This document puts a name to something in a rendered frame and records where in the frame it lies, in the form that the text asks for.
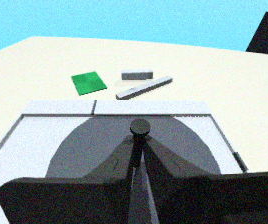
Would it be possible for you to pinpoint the green flat square pad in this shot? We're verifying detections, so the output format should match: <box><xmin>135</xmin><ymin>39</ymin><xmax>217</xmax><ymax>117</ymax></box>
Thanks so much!
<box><xmin>71</xmin><ymin>71</ymin><xmax>107</xmax><ymax>96</ymax></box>

